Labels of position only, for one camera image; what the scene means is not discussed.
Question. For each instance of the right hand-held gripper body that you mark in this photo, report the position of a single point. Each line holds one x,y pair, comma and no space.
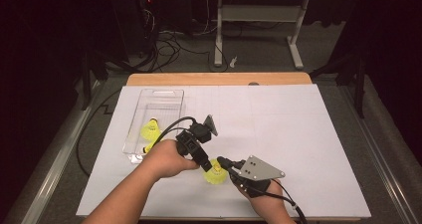
258,169

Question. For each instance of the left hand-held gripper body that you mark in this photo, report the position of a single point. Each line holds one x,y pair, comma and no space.
199,132

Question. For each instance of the clear plastic tray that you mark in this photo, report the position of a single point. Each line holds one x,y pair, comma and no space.
166,101

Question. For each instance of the person's right hand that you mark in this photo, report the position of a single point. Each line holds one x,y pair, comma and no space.
270,200

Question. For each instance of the person's left hand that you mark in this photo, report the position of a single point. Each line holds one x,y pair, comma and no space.
166,159

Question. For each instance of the wooden table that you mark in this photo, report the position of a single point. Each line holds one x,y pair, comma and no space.
215,79

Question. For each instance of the white table cover sheet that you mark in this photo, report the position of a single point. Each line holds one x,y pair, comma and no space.
282,117

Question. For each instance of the small white plastic piece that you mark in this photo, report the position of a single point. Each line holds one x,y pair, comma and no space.
233,62

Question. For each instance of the black metal stand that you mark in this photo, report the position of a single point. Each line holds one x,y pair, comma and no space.
360,88
87,81

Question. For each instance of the black computer tower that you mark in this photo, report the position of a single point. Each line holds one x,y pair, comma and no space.
136,25

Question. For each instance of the silver metal floor rail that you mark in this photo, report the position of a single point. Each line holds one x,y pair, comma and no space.
56,164
378,164

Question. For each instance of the white metal desk frame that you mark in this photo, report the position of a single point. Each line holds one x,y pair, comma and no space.
262,13

